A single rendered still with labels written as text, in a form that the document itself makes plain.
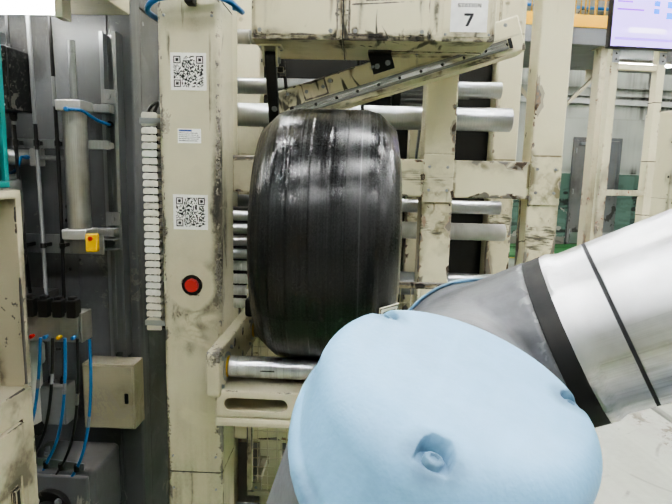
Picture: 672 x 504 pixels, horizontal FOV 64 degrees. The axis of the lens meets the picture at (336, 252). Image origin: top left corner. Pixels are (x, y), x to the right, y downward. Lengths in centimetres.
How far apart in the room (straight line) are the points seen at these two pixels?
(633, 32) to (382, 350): 496
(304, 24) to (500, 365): 131
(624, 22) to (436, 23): 368
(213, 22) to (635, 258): 105
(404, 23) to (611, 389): 125
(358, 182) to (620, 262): 74
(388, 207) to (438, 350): 81
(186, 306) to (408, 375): 109
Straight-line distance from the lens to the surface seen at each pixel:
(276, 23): 146
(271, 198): 98
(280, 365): 115
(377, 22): 145
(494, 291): 28
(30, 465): 125
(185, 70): 121
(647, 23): 516
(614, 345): 27
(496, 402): 17
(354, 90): 155
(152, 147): 123
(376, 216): 96
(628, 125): 1231
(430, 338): 19
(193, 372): 128
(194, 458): 136
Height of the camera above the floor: 131
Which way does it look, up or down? 8 degrees down
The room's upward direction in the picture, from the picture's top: 1 degrees clockwise
